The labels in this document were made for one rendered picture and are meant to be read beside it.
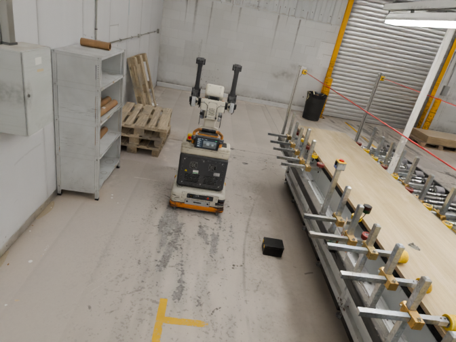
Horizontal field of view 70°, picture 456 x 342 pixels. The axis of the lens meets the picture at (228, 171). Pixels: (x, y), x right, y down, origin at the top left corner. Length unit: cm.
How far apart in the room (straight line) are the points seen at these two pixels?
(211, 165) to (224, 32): 638
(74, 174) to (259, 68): 692
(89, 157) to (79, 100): 61
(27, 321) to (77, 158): 170
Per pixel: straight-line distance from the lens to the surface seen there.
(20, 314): 287
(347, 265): 253
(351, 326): 294
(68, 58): 354
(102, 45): 396
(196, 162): 364
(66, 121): 370
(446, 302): 231
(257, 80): 980
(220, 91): 382
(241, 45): 964
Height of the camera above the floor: 210
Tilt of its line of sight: 25 degrees down
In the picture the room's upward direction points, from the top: 11 degrees clockwise
